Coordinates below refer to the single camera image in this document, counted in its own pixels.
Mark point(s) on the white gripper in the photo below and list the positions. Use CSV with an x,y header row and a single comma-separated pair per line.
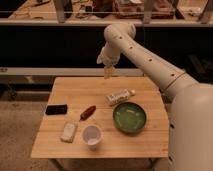
x,y
109,56

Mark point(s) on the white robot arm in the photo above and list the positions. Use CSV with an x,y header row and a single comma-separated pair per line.
x,y
191,114

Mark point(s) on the green ceramic bowl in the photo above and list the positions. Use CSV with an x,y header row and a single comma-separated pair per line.
x,y
129,117

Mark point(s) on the brown sausage-shaped object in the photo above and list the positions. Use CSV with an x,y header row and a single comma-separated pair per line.
x,y
87,113

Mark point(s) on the wooden table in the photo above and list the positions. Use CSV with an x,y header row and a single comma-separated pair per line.
x,y
79,93

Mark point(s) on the black rectangular object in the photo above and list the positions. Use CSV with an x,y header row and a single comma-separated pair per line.
x,y
56,109

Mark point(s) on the white paper cup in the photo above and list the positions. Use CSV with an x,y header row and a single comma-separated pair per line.
x,y
92,136

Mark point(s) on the background shelf with clutter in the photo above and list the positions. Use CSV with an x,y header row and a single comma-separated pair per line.
x,y
103,12

